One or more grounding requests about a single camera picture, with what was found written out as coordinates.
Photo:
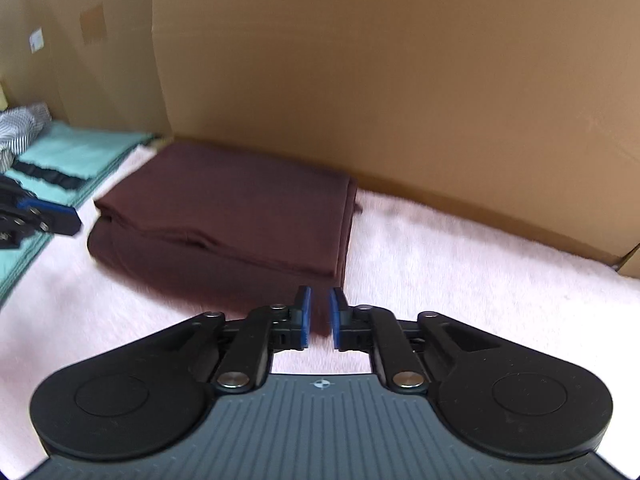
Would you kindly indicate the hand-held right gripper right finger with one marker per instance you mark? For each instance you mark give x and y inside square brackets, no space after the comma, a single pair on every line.
[335,317]

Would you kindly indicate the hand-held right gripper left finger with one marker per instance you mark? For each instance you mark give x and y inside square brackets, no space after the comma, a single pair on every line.
[306,317]

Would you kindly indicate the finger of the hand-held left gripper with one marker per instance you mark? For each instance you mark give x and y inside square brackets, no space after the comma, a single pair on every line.
[55,217]

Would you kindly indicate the dark brown hoodie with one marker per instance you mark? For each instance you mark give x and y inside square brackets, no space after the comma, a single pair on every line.
[225,225]

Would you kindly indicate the teal sheet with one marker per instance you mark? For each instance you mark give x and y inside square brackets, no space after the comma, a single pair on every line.
[55,170]

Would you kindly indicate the striped garment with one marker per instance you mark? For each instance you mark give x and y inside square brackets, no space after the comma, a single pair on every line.
[20,127]

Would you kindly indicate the pale fleece blanket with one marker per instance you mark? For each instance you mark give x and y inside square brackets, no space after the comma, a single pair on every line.
[475,300]

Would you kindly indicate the cardboard side panel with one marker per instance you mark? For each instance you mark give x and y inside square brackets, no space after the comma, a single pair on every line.
[80,45]

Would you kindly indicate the small white label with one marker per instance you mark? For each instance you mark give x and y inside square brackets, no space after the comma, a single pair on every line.
[36,40]

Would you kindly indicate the large cardboard box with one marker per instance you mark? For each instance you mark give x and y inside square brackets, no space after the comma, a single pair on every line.
[390,85]

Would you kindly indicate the taped cardboard box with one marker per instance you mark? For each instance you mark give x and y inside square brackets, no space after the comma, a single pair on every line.
[630,260]

